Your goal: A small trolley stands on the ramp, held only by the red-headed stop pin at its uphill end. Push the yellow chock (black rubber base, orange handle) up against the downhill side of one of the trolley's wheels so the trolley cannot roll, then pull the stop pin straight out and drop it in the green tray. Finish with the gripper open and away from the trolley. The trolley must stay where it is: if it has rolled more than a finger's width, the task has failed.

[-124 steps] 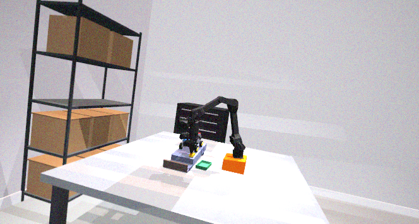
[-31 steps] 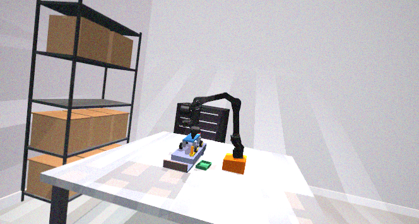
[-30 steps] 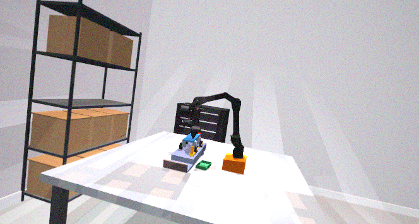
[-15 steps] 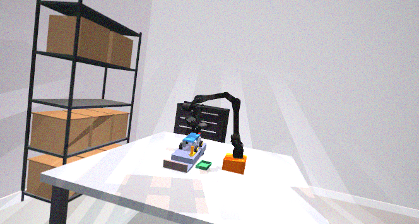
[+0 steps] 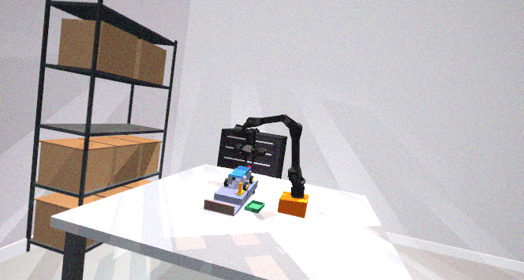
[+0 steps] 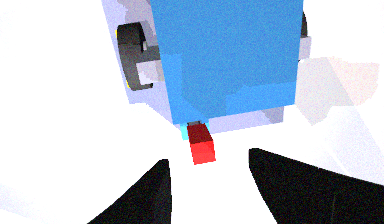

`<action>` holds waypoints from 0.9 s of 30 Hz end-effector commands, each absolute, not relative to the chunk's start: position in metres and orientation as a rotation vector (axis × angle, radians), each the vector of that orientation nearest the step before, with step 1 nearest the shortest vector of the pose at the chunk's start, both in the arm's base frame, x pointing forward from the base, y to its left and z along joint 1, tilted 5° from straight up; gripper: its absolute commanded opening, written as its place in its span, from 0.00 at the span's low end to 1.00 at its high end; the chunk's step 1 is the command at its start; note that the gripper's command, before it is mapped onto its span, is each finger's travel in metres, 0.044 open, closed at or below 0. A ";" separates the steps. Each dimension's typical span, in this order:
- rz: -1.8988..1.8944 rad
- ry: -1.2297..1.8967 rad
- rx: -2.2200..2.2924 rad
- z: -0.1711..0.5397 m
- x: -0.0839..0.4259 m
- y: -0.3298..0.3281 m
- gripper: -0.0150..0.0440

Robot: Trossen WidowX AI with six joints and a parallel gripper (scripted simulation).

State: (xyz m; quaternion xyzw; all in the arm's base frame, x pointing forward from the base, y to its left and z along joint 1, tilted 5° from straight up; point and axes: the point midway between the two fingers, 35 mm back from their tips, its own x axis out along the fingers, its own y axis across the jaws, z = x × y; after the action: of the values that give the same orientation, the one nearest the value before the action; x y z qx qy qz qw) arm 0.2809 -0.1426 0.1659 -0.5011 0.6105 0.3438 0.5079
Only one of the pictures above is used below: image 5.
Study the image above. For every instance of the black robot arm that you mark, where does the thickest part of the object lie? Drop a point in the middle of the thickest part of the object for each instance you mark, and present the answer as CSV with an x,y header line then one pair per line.
x,y
294,173

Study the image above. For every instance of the green tray floor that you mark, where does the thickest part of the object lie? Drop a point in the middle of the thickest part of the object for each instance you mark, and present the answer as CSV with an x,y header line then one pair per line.
x,y
253,205

